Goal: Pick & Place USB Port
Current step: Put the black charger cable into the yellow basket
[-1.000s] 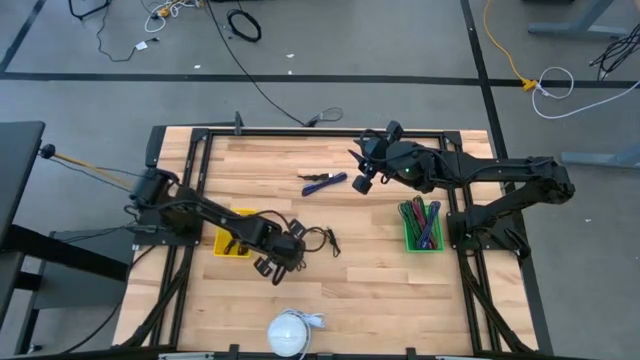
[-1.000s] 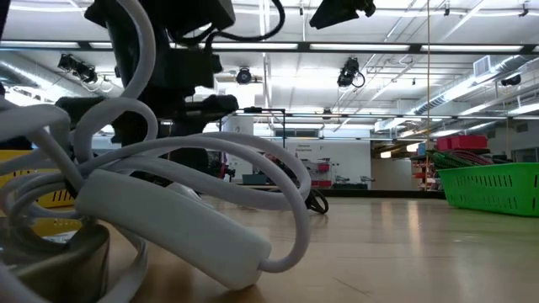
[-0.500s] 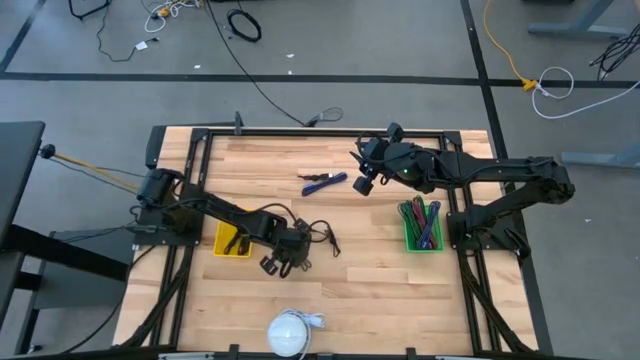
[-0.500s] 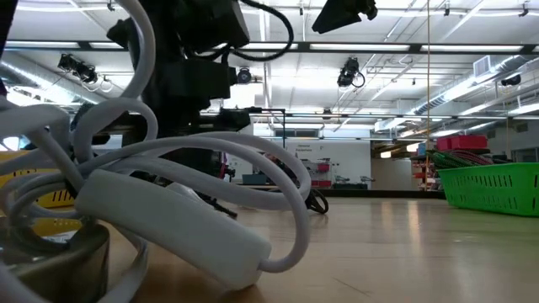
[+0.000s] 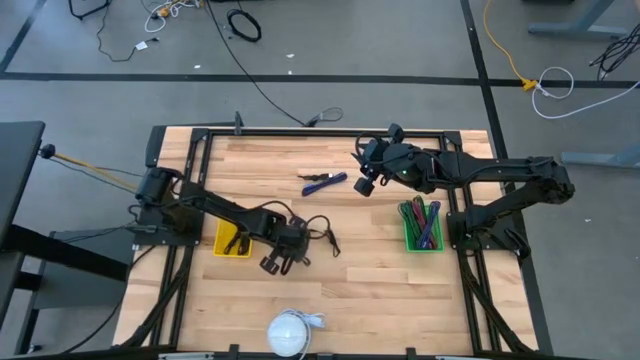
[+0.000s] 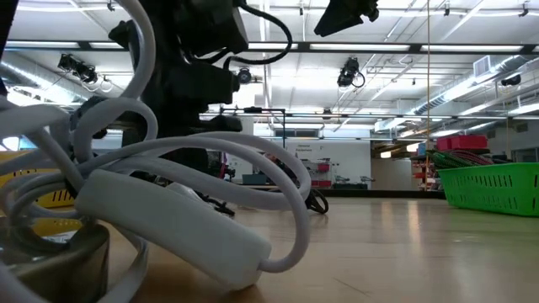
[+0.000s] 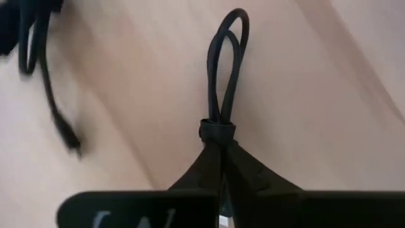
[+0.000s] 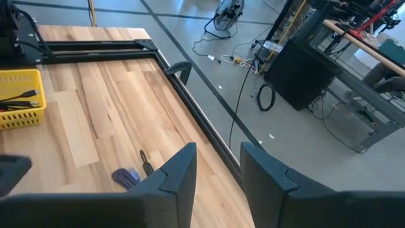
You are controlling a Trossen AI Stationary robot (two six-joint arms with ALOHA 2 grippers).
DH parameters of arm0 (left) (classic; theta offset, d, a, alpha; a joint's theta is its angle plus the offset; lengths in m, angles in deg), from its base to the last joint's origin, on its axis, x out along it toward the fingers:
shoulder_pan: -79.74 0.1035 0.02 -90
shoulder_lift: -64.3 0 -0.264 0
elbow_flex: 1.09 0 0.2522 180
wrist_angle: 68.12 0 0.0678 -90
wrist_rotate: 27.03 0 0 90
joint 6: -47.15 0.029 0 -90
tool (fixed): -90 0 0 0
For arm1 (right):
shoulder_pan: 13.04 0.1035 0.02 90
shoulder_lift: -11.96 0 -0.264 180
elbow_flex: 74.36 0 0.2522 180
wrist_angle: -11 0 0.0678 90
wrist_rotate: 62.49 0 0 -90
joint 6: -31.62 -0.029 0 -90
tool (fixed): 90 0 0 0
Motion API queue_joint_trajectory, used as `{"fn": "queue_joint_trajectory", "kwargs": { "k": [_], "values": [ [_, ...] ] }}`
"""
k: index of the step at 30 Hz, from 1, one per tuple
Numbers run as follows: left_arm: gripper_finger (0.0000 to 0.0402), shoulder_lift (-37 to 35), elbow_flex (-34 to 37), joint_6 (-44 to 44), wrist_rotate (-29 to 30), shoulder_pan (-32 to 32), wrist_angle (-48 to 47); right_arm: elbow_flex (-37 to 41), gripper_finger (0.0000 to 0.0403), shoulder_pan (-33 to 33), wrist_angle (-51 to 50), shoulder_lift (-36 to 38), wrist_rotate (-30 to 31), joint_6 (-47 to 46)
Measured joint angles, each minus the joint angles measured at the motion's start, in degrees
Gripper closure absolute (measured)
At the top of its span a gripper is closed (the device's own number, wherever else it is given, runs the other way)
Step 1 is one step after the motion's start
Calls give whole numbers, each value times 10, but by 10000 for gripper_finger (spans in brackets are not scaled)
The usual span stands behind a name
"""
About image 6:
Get green braided cable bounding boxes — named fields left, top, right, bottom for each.
left=426, top=148, right=475, bottom=170

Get dark red braided cable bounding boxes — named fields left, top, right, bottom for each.
left=451, top=149, right=494, bottom=167

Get dark storage shelf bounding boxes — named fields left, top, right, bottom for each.
left=410, top=147, right=492, bottom=190

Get red storage bins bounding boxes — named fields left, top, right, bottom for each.
left=435, top=134, right=489, bottom=152

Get yellow plastic basket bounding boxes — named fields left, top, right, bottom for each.
left=0, top=150, right=84, bottom=237

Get green plastic basket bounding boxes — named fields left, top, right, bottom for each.
left=436, top=162, right=539, bottom=219

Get round black overhead camera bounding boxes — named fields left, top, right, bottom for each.
left=236, top=66, right=253, bottom=86

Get black camera with cable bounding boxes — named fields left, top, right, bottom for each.
left=56, top=52, right=99, bottom=85
left=336, top=56, right=366, bottom=89

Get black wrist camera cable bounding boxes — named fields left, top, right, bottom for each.
left=221, top=3, right=294, bottom=67

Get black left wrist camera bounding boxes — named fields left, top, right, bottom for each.
left=184, top=0, right=250, bottom=56

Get yellow hanging cord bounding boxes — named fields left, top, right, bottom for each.
left=426, top=0, right=432, bottom=191

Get silver ventilation duct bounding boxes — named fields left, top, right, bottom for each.
left=414, top=54, right=539, bottom=115

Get black cable with red tie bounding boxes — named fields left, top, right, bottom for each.
left=303, top=188, right=330, bottom=215

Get small black ceiling camera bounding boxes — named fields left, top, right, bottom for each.
left=500, top=73, right=523, bottom=88

